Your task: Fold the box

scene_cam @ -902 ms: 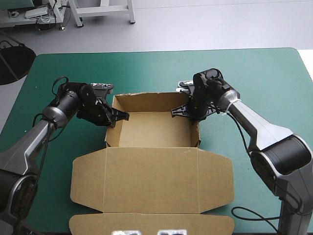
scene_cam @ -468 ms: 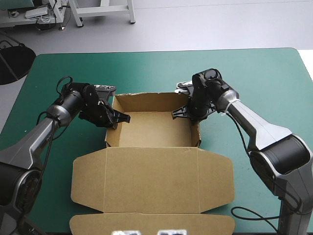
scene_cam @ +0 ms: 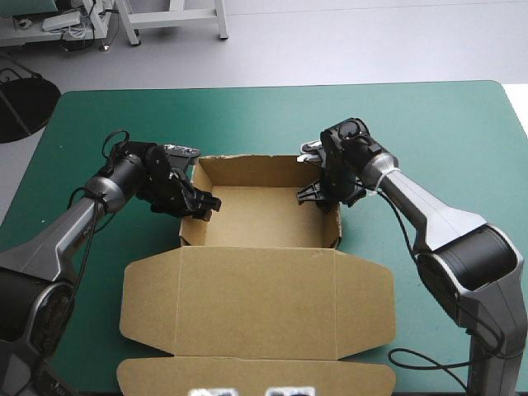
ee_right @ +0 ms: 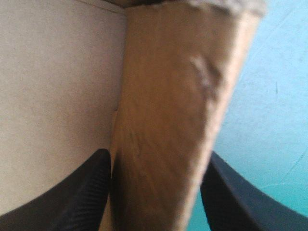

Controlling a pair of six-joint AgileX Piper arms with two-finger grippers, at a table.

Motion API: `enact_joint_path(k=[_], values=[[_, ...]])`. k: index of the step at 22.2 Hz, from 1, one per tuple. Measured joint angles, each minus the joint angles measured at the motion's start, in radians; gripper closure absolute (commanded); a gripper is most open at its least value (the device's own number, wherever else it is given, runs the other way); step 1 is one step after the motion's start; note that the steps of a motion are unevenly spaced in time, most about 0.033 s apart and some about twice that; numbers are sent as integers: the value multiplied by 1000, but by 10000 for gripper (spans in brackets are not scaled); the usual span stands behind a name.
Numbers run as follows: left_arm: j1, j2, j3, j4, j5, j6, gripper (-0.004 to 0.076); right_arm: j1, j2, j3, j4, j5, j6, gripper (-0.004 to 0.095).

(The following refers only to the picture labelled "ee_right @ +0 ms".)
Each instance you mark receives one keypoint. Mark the brown cardboard box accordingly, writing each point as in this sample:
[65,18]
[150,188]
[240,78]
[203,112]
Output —
[156,115]

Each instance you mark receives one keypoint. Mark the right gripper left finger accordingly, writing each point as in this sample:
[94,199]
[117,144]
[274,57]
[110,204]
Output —
[72,199]

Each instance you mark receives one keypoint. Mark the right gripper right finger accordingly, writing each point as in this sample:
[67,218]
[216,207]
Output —
[240,204]

